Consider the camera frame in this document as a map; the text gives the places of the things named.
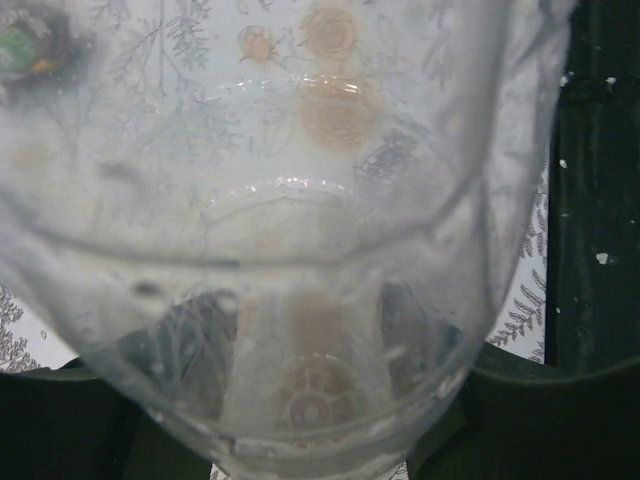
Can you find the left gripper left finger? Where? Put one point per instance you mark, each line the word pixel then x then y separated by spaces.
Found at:
pixel 70 424

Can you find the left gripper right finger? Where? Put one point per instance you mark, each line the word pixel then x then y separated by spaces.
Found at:
pixel 516 419

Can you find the clear bottle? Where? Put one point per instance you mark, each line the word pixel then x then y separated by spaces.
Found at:
pixel 282 228

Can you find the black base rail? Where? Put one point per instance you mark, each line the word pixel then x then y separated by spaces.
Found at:
pixel 593 275

